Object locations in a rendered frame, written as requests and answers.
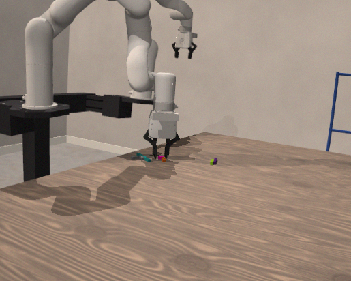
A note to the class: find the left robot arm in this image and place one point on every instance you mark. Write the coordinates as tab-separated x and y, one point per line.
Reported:
180	10

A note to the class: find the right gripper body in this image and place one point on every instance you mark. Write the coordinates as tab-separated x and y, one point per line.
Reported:
162	129

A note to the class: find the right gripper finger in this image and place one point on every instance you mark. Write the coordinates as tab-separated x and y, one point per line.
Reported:
153	142
169	143

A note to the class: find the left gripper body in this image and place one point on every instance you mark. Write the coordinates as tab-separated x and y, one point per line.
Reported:
184	39

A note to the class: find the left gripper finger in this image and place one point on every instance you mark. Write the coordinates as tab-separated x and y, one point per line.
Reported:
191	50
176	51

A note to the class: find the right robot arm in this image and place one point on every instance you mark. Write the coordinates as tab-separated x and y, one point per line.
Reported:
39	56

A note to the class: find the turquoise rod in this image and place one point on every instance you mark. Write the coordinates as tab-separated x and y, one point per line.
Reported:
145	158

